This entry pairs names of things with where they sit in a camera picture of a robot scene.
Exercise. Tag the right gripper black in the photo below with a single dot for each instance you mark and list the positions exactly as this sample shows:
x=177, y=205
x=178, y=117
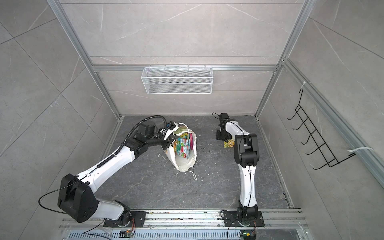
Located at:
x=219, y=137

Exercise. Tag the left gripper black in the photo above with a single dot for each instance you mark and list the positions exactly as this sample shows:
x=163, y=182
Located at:
x=169, y=140

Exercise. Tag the yellow green snack packet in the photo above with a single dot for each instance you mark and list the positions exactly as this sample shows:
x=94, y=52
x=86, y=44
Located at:
x=229, y=143

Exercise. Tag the magenta snack packet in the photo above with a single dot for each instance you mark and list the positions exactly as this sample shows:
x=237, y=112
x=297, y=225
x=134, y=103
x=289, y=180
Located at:
x=191, y=141

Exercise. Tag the white floral paper bag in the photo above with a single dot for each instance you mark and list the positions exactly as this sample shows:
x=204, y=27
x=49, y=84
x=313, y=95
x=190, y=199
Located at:
x=182, y=164

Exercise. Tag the teal mint candy packet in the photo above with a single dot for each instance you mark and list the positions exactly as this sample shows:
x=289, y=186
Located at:
x=182, y=146

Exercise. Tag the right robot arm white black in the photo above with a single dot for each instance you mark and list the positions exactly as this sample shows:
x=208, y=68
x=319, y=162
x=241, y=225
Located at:
x=246, y=155

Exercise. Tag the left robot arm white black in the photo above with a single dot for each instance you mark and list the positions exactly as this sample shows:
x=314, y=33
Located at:
x=77, y=193

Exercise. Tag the green circuit board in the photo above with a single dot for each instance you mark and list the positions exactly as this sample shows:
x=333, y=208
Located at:
x=248, y=235

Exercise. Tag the white wire mesh basket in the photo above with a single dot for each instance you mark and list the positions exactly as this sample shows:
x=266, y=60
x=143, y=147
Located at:
x=177, y=80

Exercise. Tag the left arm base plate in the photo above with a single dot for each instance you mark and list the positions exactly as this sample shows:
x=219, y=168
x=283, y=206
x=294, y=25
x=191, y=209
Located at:
x=138, y=218

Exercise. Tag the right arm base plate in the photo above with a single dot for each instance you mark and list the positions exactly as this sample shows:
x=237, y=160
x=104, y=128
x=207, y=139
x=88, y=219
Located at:
x=231, y=219

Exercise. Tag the aluminium front rail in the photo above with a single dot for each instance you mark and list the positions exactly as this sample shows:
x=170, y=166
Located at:
x=211, y=219

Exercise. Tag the black wire hook rack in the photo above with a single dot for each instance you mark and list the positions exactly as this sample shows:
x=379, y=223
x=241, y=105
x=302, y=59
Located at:
x=314, y=135

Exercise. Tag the white cable tie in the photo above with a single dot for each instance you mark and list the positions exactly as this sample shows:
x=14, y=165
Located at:
x=360, y=148

